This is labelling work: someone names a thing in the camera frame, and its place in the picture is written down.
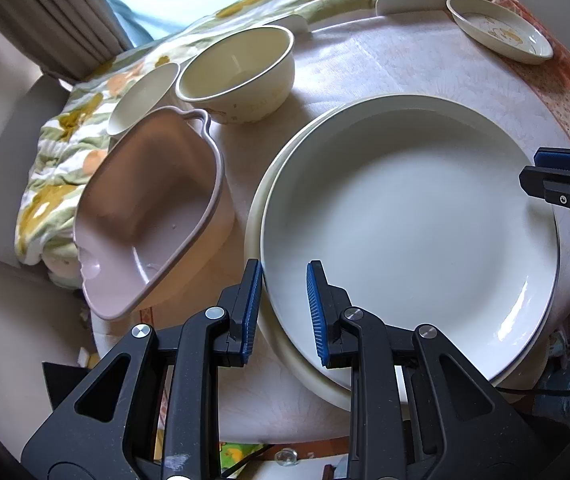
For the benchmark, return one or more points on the white deep plate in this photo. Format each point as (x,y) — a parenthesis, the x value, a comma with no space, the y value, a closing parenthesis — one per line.
(410,229)

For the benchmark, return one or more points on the small duck saucer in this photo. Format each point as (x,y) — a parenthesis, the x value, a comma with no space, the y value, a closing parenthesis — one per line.
(502,31)

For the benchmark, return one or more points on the grey bed headboard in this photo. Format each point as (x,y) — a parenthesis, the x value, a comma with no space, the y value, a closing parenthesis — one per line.
(18,146)

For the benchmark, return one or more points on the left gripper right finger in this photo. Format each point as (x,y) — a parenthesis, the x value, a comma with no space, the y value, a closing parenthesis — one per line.
(419,408)

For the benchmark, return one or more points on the floral green yellow duvet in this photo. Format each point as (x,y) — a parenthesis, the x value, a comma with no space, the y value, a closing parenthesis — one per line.
(73,144)

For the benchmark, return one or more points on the cream yellow bowl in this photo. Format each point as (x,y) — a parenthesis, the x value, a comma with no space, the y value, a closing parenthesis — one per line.
(243,77)

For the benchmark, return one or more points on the large yellow duck plate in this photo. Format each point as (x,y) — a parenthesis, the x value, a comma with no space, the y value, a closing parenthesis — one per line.
(285,359)

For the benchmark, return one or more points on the pink square bowl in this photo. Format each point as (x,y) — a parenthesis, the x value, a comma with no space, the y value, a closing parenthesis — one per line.
(157,209)

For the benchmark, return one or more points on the white round bowl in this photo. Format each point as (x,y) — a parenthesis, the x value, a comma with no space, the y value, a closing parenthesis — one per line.
(155,89)

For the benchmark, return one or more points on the orange floral cloth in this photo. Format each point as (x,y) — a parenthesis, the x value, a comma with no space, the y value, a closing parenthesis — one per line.
(550,81)

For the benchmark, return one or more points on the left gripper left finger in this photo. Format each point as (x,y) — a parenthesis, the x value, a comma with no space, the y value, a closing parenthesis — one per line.
(149,409)

